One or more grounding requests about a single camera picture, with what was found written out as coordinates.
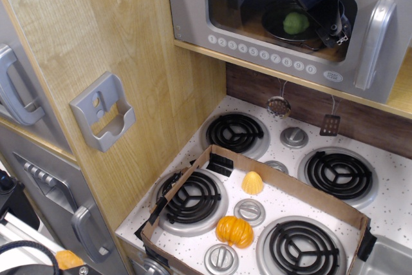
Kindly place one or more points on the grey toy microwave door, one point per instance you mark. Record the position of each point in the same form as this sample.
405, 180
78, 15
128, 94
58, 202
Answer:
365, 66

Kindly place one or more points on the green toy vegetable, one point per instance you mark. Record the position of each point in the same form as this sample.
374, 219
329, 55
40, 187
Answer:
295, 23

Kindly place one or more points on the hanging metal spatula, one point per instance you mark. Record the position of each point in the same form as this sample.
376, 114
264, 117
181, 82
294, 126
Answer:
330, 125

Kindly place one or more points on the hanging metal strainer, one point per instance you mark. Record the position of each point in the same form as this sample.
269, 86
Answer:
278, 107

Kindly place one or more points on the grey back stove knob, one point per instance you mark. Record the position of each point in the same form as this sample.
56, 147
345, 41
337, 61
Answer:
294, 138

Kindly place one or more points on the grey stove knob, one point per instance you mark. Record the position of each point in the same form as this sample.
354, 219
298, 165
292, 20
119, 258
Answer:
221, 259
251, 211
294, 138

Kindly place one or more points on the back left black burner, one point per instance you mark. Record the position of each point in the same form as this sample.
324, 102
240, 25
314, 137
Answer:
239, 132

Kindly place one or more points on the black burner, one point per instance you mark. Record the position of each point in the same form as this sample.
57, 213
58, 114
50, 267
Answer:
239, 132
299, 245
197, 206
342, 173

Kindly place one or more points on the back right black burner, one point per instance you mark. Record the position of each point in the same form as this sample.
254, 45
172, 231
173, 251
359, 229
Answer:
342, 173

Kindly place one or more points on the grey small middle knob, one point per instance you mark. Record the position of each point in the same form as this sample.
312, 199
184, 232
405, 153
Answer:
277, 165

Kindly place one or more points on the yellow toy corn piece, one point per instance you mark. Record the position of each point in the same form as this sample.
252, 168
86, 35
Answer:
252, 183

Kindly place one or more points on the grey centre stove knob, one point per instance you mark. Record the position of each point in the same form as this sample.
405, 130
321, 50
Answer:
251, 211

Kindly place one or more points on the front right black burner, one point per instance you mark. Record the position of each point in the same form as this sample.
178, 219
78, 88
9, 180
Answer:
299, 245

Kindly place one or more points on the front left black burner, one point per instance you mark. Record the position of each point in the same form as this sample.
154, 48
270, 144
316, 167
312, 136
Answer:
197, 206

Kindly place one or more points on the orange toy pumpkin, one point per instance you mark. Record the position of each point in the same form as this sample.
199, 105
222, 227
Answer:
234, 231

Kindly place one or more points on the steel toy sink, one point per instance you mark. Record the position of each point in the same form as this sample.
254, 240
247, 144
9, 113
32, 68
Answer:
380, 255

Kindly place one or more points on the grey plastic phone holder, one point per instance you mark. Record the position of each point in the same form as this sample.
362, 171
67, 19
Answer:
94, 102

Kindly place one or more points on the grey front stove knob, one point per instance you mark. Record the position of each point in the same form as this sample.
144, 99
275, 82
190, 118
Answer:
221, 259

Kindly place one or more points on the grey oven knob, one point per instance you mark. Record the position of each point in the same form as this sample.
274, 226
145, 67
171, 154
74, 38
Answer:
154, 268

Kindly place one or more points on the grey ice dispenser panel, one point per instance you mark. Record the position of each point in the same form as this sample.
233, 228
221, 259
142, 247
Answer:
50, 186

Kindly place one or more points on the orange toy near floor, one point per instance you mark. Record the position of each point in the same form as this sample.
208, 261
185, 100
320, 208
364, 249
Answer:
68, 260

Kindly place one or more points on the steel pot with handles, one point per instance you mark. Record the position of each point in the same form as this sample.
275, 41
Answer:
272, 22

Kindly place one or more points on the brown cardboard frame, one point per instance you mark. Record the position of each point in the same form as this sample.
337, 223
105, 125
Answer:
292, 187

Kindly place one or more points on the grey upper fridge handle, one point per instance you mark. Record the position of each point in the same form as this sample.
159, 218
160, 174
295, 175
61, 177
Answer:
13, 107

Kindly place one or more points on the grey fridge handle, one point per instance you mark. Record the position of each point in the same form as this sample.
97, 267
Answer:
79, 223
13, 107

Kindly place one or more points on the grey lower fridge handle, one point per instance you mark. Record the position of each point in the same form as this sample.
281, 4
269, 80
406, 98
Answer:
79, 223

